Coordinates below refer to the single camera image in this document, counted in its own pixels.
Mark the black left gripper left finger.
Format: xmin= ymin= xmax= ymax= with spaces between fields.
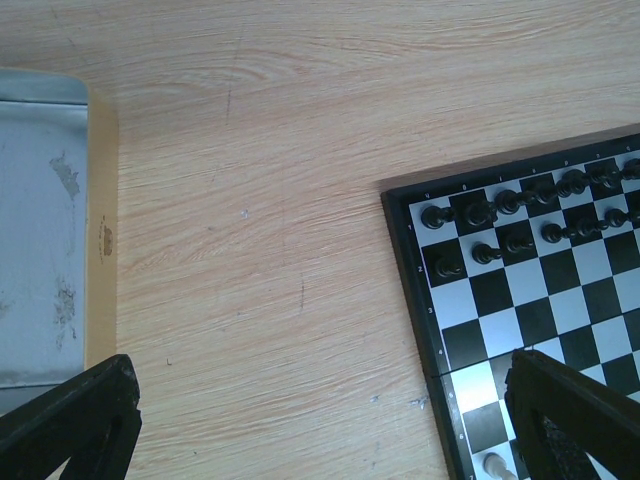
xmin=1 ymin=354 xmax=142 ymax=479

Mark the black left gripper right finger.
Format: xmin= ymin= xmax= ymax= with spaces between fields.
xmin=505 ymin=350 xmax=639 ymax=479

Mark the black grey chess board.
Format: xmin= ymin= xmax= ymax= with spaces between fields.
xmin=381 ymin=134 xmax=639 ymax=479

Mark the white pawn on board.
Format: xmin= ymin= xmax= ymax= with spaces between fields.
xmin=483 ymin=453 xmax=518 ymax=480

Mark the black pawn edge file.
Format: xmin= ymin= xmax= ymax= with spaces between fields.
xmin=434 ymin=256 xmax=463 ymax=279

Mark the black knight piece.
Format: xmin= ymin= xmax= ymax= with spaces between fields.
xmin=464 ymin=200 xmax=497 ymax=227

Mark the black bishop piece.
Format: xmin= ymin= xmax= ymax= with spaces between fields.
xmin=494 ymin=189 xmax=535 ymax=215

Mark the black rook corner piece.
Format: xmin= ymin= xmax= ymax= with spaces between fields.
xmin=420 ymin=205 xmax=456 ymax=230

